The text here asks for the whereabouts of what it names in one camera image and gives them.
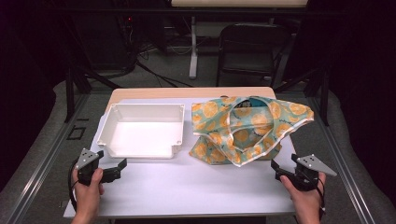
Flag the orange print cloth bag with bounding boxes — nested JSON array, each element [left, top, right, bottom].
[[189, 95, 316, 168]]

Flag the person's left hand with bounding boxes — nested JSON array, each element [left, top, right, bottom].
[[71, 167, 106, 219]]

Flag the black floor cables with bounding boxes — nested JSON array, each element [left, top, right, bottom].
[[135, 46, 194, 89]]

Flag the dark cabinet with red light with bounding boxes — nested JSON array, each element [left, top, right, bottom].
[[70, 12, 138, 72]]

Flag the light desk top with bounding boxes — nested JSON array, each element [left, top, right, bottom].
[[170, 0, 309, 8]]

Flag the white plastic bin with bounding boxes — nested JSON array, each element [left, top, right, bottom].
[[96, 103, 186, 160]]

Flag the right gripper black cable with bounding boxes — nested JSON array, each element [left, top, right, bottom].
[[315, 176, 327, 222]]

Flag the black folding chair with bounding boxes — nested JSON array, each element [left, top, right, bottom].
[[216, 22, 292, 89]]

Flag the black metal stand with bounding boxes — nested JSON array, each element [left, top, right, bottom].
[[274, 65, 331, 127], [63, 18, 121, 124]]

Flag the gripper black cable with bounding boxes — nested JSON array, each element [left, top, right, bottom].
[[67, 158, 79, 213], [315, 176, 327, 222]]

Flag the white table mat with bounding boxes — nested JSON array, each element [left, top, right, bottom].
[[64, 97, 297, 218]]

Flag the white desk leg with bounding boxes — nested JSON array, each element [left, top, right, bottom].
[[189, 16, 199, 80]]

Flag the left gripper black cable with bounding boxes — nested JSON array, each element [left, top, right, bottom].
[[67, 158, 79, 213]]

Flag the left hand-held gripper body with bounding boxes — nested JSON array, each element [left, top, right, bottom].
[[74, 148, 105, 187]]

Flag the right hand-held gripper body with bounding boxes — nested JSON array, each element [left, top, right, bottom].
[[281, 154, 338, 191]]

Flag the aluminium floor rail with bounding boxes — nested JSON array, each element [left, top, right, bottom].
[[5, 92, 89, 224], [306, 96, 376, 224]]

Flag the person's right hand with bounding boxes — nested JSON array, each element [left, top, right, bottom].
[[279, 172, 327, 217]]

